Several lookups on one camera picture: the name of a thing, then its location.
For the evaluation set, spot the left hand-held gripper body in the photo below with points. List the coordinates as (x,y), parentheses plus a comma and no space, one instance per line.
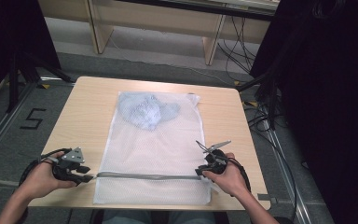
(73,155)

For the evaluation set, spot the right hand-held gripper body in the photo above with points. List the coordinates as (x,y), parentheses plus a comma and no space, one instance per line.
(216,161)

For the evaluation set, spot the white mesh laundry bag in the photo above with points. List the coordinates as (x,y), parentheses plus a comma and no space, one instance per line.
(152,149)

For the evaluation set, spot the person's right hand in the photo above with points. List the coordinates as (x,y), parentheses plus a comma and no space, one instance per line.
(231,180)

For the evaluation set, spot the person's left hand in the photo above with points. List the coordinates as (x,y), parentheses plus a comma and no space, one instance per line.
(42,180)

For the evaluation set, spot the person's legs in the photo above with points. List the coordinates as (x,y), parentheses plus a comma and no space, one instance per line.
(158,217)

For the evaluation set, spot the light blue garment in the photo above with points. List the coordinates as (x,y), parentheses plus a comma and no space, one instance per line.
(143,112)

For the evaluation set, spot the black metal stand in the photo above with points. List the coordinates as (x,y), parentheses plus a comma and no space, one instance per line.
(268,93)
(28,71)

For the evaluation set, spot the black curtain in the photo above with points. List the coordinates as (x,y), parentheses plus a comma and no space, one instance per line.
(9,31)
(329,93)

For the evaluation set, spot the light wooden desk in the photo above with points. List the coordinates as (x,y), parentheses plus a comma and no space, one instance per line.
(155,21)

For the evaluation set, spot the grey floor bracket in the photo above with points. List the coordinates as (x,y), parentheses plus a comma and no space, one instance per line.
(265,197)

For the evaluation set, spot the aluminium floor rail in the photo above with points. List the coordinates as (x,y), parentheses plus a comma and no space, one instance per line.
(3,124)
(287,174)

